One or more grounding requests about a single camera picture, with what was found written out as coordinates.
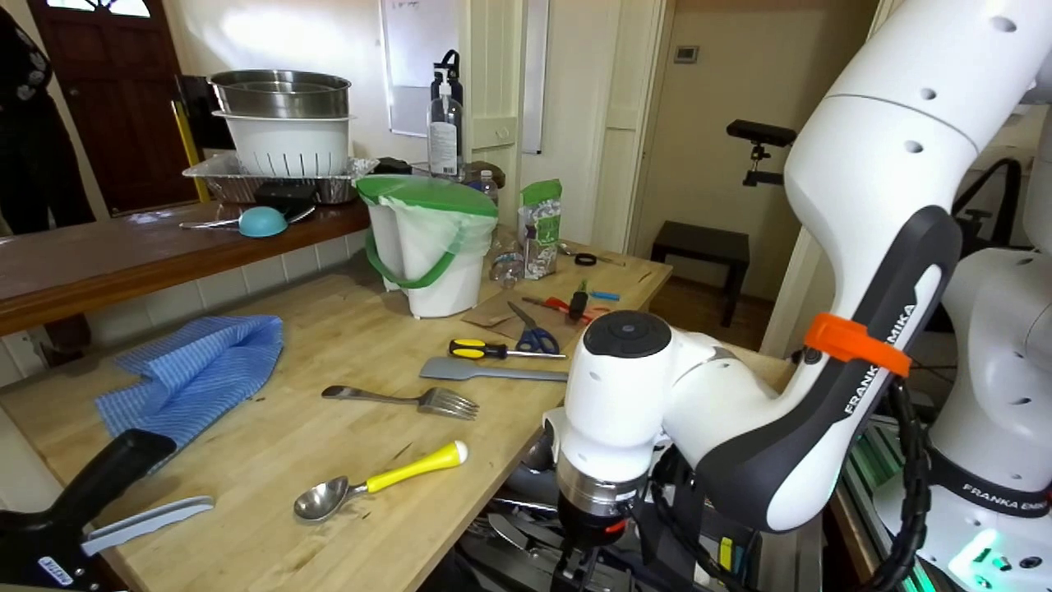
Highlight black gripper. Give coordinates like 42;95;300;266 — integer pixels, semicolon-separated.
556;503;639;557

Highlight large grey spoon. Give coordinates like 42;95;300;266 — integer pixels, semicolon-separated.
504;436;564;514

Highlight wooden drawer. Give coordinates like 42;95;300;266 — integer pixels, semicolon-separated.
436;346;828;592

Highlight grey cutlery tray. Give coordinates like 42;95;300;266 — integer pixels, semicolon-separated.
453;431;767;592

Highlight metal fork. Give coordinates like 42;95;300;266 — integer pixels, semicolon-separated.
319;382;479;422

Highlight long grey spatula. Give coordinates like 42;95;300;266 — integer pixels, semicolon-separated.
421;355;571;389

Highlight yellow and black screwdriver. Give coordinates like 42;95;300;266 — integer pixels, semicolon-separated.
449;334;568;364

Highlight clear crumpled wrapper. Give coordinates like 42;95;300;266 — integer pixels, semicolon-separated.
487;243;533;291

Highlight white bin with green bag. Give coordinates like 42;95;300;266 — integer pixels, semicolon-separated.
352;174;504;322

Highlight green and white bag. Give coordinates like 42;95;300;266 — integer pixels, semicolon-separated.
516;177;567;282

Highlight black low stool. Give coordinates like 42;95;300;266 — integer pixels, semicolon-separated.
647;217;754;328

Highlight white bottle with black pump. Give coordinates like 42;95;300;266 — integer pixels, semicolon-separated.
426;46;466;180

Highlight blue checked cloth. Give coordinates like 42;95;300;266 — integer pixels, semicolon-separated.
96;311;290;451

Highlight black tripod with orange clamps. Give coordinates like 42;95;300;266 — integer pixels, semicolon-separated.
724;115;800;191

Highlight teal round bowl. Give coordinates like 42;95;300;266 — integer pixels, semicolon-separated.
237;204;294;240

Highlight white plastic colander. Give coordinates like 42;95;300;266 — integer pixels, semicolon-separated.
211;107;365;180

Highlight large metal pot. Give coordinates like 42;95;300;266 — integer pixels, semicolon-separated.
206;65;355;121

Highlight dark wooden bar ledge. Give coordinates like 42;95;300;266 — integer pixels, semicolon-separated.
0;201;373;338

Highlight yellow pole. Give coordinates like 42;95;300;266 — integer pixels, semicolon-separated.
169;99;211;208

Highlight yellow-handled metal scoop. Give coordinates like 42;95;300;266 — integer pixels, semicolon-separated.
294;436;474;527

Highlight blue-handled scissors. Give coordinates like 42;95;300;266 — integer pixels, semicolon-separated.
504;299;567;360

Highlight red-handled pliers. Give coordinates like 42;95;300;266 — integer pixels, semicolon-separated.
519;294;617;328

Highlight orange cable clip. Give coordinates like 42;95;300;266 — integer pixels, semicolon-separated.
801;311;916;382

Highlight grey-blue handled peeler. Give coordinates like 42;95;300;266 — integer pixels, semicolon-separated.
78;493;217;560

